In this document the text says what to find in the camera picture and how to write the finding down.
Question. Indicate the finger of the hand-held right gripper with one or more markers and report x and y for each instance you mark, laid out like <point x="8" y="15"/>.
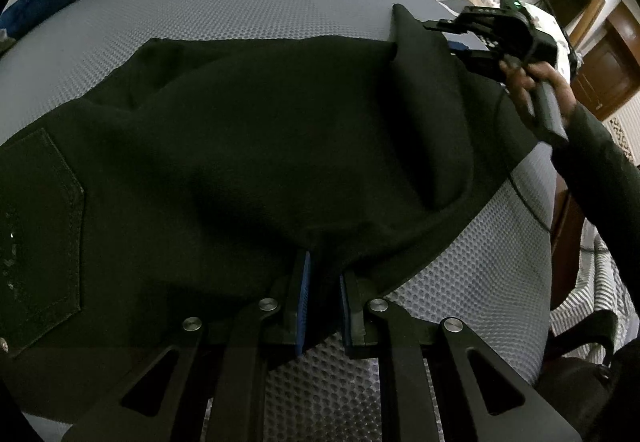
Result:
<point x="442" y="26"/>
<point x="482" y="65"/>

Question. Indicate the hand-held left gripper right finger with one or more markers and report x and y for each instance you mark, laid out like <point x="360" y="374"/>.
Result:
<point x="346" y="309"/>

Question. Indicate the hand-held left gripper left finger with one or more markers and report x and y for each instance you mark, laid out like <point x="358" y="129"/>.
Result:
<point x="303" y="302"/>

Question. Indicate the black pants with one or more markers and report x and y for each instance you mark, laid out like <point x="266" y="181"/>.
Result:
<point x="240" y="147"/>

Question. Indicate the person's right hand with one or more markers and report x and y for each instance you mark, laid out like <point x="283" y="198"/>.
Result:
<point x="555" y="90"/>

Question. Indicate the wooden cabinet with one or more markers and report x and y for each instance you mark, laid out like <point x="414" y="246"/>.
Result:
<point x="607" y="62"/>

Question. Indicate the grey mesh mattress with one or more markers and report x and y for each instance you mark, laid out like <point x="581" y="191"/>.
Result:
<point x="240" y="7"/>

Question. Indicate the striped cloth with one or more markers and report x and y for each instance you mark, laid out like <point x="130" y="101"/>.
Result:
<point x="600" y="282"/>

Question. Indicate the black bag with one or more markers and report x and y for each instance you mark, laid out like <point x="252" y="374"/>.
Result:
<point x="585" y="382"/>

